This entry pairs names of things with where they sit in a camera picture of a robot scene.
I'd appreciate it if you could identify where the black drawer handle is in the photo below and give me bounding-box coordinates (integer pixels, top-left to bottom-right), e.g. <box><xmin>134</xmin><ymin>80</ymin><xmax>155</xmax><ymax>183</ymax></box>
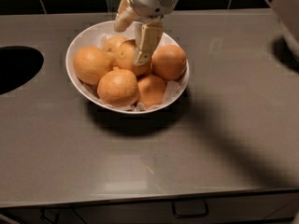
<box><xmin>171</xmin><ymin>200</ymin><xmax>209</xmax><ymax>218</ymax></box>

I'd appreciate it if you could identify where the dark sink basin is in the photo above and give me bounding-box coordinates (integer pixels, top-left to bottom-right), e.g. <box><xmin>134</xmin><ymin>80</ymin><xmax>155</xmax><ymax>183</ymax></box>
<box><xmin>0</xmin><ymin>46</ymin><xmax>44</xmax><ymax>94</ymax></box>

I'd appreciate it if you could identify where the white paper bowl liner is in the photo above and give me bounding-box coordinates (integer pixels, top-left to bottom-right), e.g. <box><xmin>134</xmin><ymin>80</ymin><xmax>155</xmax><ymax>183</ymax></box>
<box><xmin>72</xmin><ymin>36</ymin><xmax>186</xmax><ymax>111</ymax></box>

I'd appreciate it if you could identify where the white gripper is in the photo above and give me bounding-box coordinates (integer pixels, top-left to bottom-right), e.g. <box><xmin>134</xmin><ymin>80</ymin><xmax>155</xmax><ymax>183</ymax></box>
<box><xmin>114</xmin><ymin>0</ymin><xmax>178</xmax><ymax>66</ymax></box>

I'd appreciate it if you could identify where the white ceramic bowl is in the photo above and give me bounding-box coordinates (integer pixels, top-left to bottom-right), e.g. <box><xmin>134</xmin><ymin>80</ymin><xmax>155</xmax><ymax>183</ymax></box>
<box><xmin>65</xmin><ymin>21</ymin><xmax>190</xmax><ymax>115</ymax></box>

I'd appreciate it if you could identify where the back small orange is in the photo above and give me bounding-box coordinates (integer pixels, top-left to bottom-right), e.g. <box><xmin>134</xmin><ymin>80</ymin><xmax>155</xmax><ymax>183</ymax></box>
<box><xmin>103</xmin><ymin>35</ymin><xmax>127</xmax><ymax>52</ymax></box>

